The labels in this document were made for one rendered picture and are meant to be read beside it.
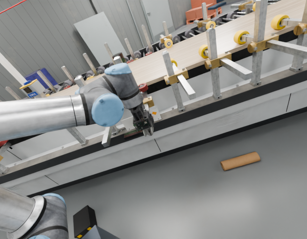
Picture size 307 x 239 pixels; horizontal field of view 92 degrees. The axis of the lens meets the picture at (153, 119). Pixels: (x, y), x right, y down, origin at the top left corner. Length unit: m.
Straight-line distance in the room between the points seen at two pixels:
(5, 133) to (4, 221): 0.40
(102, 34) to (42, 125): 5.30
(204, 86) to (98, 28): 4.78
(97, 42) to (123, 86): 4.97
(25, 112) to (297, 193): 1.56
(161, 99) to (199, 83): 0.32
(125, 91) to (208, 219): 1.12
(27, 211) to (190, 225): 1.03
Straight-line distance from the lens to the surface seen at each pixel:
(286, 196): 1.50
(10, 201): 0.76
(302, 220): 1.46
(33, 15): 5.57
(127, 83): 0.57
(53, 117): 0.41
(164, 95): 1.19
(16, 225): 0.79
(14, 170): 1.67
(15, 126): 0.42
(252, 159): 1.53
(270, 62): 1.47
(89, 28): 5.60
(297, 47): 0.96
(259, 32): 1.04
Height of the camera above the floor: 1.32
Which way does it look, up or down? 36 degrees down
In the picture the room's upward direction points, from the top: 25 degrees counter-clockwise
